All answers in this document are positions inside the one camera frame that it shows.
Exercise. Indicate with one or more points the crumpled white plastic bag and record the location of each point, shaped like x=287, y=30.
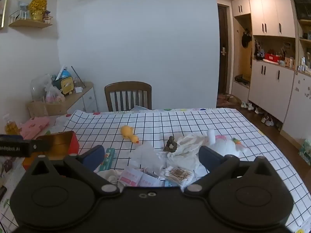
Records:
x=188, y=148

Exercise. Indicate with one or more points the red storage box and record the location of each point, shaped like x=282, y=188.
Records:
x=272, y=57

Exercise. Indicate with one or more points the wooden chair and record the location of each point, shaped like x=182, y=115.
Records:
x=127, y=86

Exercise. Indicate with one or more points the white roll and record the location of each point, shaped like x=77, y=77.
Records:
x=211, y=136

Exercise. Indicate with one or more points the wooden sideboard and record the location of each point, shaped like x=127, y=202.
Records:
x=83, y=94

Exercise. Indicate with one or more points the white tissue packet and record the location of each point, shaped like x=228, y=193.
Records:
x=108, y=157

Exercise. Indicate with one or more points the red tin box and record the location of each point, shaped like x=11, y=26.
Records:
x=73, y=145

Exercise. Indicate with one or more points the large cabinet wall unit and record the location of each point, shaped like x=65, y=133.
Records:
x=269, y=85

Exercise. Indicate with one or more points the pink white packet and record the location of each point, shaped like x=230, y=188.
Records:
x=128, y=177
x=150, y=181

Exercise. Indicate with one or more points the dark brown hair scrunchie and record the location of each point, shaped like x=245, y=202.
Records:
x=170, y=146

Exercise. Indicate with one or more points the clear plastic jar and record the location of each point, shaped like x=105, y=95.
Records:
x=38, y=87

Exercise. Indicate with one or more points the plastic bag of toys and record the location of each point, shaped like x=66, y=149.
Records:
x=54, y=95

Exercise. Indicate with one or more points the green patterned bag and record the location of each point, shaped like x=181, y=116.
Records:
x=306, y=151

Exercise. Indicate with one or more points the white plush toy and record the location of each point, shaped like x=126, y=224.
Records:
x=226, y=146

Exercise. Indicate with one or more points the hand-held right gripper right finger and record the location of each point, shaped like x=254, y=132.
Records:
x=209, y=155

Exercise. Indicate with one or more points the small white box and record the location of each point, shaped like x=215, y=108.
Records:
x=79, y=89

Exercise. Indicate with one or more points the cotton swab packet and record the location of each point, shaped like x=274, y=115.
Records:
x=178, y=174

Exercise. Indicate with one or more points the yellow rubber duck toy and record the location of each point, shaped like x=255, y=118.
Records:
x=126, y=131

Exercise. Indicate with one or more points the amber liquid bottle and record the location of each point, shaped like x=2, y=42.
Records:
x=11, y=127

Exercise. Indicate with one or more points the wooden crate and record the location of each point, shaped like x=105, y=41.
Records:
x=48, y=109

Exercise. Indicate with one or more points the black tray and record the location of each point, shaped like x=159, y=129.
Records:
x=241, y=79

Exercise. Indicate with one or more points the pink printed cloth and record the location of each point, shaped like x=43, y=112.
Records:
x=34, y=126

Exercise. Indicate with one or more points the row of shoes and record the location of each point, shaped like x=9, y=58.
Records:
x=267, y=120

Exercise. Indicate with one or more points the golden ornament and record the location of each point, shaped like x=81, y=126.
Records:
x=37, y=6

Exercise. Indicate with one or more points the wooden wall shelf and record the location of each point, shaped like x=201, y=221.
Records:
x=29, y=23

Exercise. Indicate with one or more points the black checked white tablecloth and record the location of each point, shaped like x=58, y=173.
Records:
x=243, y=131

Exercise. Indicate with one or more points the dotted white cloth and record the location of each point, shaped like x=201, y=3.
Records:
x=60, y=121

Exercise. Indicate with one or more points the thin black stick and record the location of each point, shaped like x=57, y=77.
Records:
x=78, y=76

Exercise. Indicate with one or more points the hanging black bag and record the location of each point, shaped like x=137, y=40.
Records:
x=246, y=38

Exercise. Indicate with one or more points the dark door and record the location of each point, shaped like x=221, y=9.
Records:
x=222, y=53

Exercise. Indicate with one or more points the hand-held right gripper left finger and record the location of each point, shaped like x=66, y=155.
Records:
x=93, y=156

